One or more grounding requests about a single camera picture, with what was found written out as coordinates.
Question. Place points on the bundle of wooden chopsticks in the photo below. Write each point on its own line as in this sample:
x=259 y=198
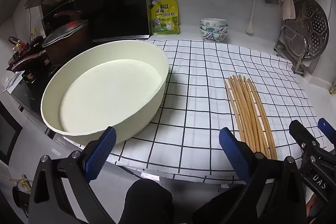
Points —
x=249 y=113

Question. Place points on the dark condiment rack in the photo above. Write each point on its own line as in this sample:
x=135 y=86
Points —
x=25 y=56

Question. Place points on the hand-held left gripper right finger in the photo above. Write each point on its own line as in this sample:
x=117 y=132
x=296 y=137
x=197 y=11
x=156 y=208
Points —
x=235 y=154

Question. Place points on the black cooktop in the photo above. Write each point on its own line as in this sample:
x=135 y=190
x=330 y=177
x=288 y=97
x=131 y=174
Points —
x=31 y=98

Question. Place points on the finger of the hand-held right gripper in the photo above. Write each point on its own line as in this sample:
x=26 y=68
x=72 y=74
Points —
x=300 y=132
x=326 y=127

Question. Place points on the white dish brush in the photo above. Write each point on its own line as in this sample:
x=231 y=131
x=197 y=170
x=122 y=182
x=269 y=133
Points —
x=250 y=26

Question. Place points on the perforated metal steamer plate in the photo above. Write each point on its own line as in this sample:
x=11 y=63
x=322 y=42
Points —
x=311 y=27

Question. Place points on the blue white card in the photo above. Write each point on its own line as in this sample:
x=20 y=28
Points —
x=12 y=82

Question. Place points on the brown cooking pot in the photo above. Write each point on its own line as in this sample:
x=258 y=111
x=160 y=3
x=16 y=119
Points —
x=71 y=50

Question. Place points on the yellow seasoning pouch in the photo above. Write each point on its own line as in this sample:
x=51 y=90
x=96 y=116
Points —
x=165 y=18

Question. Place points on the pink hanging cloth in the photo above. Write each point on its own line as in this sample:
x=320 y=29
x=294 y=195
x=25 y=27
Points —
x=288 y=3

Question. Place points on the cream round basin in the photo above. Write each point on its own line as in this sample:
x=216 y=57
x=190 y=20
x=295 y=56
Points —
x=105 y=92

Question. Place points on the floral ceramic bowl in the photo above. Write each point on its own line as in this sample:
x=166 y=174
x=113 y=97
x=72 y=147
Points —
x=214 y=29
x=213 y=22
x=214 y=36

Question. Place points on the person's right leg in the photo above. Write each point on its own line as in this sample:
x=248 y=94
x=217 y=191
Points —
x=218 y=205

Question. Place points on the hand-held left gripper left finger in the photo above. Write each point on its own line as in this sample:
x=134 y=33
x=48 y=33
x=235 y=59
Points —
x=101 y=153

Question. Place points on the person's leg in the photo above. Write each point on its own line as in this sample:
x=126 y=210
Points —
x=148 y=203
x=218 y=205

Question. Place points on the person's left leg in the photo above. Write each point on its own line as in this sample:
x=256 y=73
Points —
x=148 y=203

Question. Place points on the white black checkered cloth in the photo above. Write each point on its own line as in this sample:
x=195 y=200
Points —
x=197 y=98

